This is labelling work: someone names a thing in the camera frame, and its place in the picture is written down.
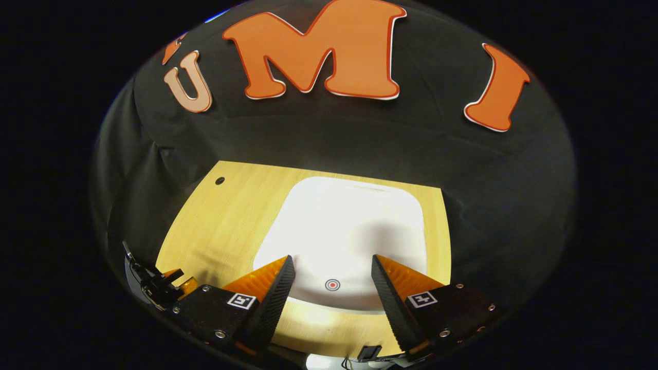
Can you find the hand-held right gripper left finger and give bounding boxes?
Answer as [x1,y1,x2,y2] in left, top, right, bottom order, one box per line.
[172,255,297,355]

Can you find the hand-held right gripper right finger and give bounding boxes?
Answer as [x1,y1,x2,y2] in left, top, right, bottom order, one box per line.
[371,254,499,359]

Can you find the white desktop garbage bin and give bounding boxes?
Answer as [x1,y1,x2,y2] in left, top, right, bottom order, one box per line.
[253,176,428,312]

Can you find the wooden desktop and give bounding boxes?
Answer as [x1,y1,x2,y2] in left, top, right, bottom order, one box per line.
[155,160,452,360]

